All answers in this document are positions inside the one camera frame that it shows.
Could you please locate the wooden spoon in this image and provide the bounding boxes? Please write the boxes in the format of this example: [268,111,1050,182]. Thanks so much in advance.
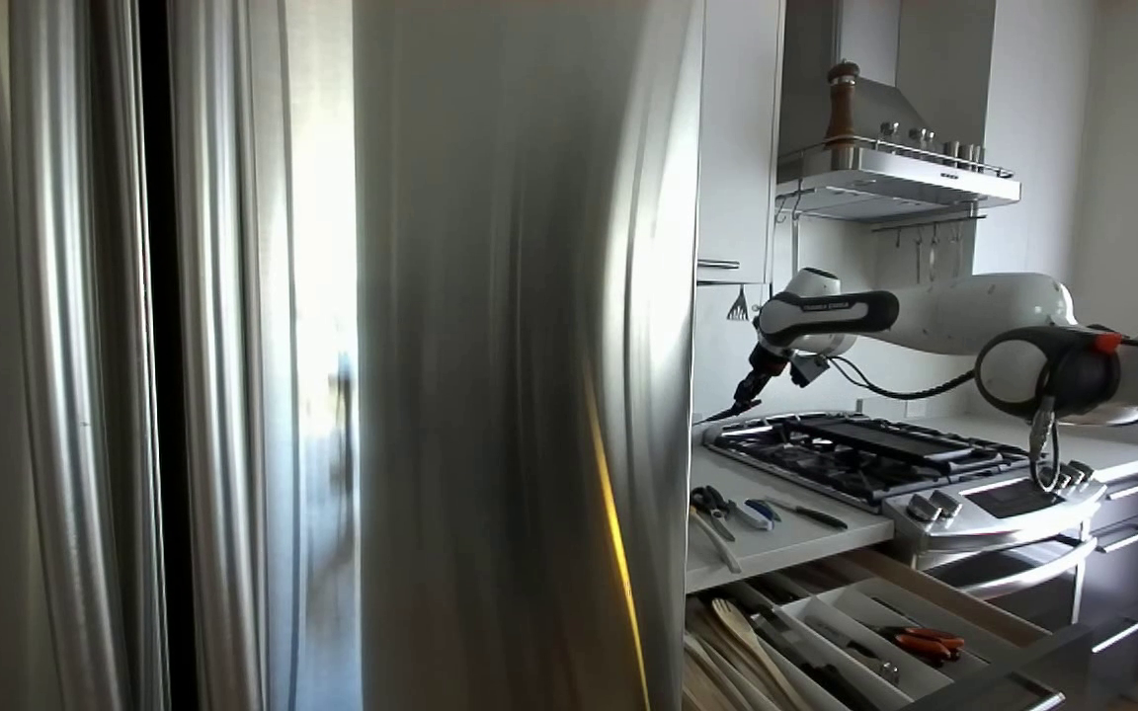
[703,592,810,711]

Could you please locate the white upper cabinet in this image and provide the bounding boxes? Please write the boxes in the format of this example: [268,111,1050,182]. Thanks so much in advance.
[690,0,787,287]

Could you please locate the stainless steel range hood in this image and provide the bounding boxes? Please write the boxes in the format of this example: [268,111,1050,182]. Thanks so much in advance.
[772,0,1028,229]

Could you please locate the stainless steel gas range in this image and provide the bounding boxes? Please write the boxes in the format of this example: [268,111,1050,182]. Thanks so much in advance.
[708,407,1138,704]

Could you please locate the blue white knife sharpener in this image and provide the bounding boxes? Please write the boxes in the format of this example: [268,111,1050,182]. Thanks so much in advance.
[737,495,787,534]

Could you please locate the grey open kitchen drawer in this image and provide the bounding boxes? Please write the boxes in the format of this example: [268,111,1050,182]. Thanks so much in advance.
[682,549,1104,711]

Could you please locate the yellow black handled large knife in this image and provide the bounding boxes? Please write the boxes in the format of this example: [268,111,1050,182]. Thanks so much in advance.
[689,483,747,574]

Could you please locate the white cutlery organiser tray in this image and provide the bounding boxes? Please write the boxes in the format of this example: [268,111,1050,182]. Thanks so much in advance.
[777,577,996,711]

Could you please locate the green black handled knife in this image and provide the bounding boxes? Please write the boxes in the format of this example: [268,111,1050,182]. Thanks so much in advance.
[777,498,853,534]

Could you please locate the brown pepper mill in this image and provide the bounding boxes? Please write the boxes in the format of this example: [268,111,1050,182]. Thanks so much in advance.
[820,60,864,175]

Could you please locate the orange handled scissors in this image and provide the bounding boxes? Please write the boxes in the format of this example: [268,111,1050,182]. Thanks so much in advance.
[880,620,972,666]

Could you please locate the stainless steel refrigerator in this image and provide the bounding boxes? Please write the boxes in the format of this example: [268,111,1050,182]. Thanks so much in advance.
[0,0,708,711]

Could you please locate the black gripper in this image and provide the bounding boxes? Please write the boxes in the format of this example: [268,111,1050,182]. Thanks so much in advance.
[727,337,801,409]

